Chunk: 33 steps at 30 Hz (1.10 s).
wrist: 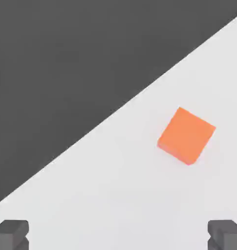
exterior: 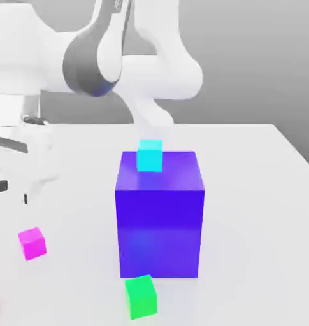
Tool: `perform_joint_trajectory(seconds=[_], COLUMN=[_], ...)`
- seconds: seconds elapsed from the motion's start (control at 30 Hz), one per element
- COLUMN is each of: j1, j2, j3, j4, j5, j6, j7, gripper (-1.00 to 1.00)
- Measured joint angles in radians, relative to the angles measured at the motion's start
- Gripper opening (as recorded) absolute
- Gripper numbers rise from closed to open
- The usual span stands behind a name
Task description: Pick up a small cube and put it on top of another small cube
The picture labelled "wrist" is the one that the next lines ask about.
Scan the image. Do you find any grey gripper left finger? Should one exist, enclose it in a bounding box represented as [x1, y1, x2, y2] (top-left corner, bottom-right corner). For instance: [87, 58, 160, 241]
[0, 219, 30, 250]

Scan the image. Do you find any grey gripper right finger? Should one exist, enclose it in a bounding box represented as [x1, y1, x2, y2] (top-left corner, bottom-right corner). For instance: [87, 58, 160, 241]
[207, 219, 237, 250]

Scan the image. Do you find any small orange cube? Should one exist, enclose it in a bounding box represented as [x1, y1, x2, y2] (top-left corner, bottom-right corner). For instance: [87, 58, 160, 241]
[156, 106, 216, 166]

